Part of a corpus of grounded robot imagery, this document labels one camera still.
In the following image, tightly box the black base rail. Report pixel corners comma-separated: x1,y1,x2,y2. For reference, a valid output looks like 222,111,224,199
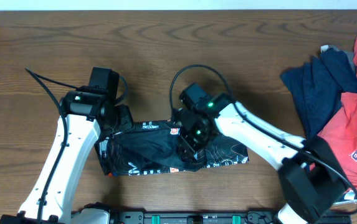
72,208,352,224

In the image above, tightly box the navy blue garment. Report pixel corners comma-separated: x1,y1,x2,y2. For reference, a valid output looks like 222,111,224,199
280,53,355,138

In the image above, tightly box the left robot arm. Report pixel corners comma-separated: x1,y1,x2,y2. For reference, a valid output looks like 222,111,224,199
0,91,134,223

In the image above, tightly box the black orange-patterned jersey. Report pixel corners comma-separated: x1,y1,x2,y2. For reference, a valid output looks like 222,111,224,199
95,120,249,176

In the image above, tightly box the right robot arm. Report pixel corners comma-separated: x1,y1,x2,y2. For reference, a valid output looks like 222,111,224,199
171,93,350,223

